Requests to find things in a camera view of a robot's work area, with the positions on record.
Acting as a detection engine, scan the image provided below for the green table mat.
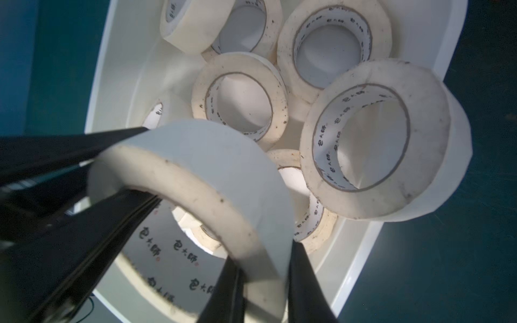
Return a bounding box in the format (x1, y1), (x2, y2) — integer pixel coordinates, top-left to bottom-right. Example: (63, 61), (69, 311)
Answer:
(26, 1), (516, 322)

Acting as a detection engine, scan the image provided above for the white plastic storage box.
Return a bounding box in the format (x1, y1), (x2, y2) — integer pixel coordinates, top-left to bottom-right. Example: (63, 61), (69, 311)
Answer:
(85, 1), (468, 322)

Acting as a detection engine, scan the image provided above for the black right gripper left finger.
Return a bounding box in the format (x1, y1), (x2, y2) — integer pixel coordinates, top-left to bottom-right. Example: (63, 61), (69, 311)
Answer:
(1, 191), (161, 322)

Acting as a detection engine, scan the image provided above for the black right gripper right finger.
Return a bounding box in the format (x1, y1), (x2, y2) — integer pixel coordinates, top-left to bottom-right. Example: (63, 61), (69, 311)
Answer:
(288, 241), (337, 323)

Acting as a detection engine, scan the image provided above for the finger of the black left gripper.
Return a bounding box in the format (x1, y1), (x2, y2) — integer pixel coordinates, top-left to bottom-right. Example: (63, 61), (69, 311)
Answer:
(197, 257), (246, 323)
(1, 127), (147, 186)

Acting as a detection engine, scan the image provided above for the cream masking tape roll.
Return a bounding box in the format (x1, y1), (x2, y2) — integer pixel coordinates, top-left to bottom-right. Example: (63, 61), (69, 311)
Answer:
(88, 119), (294, 322)
(277, 1), (393, 104)
(191, 52), (289, 151)
(160, 0), (235, 55)
(267, 149), (337, 254)
(300, 59), (473, 222)
(202, 0), (284, 63)

